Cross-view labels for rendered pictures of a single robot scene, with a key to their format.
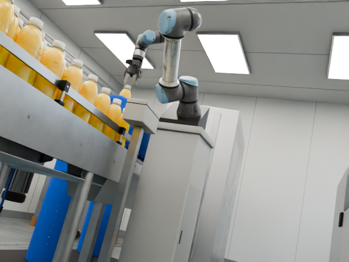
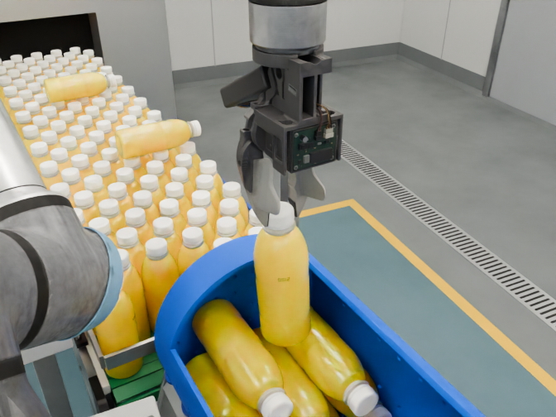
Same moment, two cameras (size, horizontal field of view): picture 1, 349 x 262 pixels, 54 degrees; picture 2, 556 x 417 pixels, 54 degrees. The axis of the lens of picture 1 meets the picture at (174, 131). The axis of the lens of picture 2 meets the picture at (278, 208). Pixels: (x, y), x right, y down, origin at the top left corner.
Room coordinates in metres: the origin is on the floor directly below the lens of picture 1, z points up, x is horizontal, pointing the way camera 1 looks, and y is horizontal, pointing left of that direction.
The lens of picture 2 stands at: (2.34, -0.07, 1.68)
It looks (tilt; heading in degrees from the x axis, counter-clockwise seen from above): 31 degrees down; 132
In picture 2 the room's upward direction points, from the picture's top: straight up
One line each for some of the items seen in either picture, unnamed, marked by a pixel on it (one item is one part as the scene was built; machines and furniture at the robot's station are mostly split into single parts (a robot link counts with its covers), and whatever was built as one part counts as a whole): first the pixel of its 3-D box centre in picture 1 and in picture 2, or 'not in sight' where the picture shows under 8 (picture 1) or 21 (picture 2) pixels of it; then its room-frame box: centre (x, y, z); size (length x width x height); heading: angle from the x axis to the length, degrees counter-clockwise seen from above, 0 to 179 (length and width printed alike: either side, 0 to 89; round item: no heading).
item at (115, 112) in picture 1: (111, 121); not in sight; (1.53, 0.29, 0.99); 0.07 x 0.07 x 0.19
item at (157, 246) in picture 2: not in sight; (156, 246); (1.62, 0.38, 1.09); 0.04 x 0.04 x 0.02
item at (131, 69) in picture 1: (135, 67); (291, 105); (1.99, 0.33, 1.48); 0.09 x 0.08 x 0.12; 163
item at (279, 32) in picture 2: (138, 55); (289, 23); (1.99, 0.33, 1.56); 0.08 x 0.08 x 0.05
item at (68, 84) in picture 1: (62, 92); not in sight; (1.06, 0.38, 0.94); 0.03 x 0.02 x 0.08; 163
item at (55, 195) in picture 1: (65, 199); not in sight; (2.54, 0.65, 0.59); 0.28 x 0.28 x 0.88
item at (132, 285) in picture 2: not in sight; (126, 301); (1.60, 0.31, 0.99); 0.07 x 0.07 x 0.19
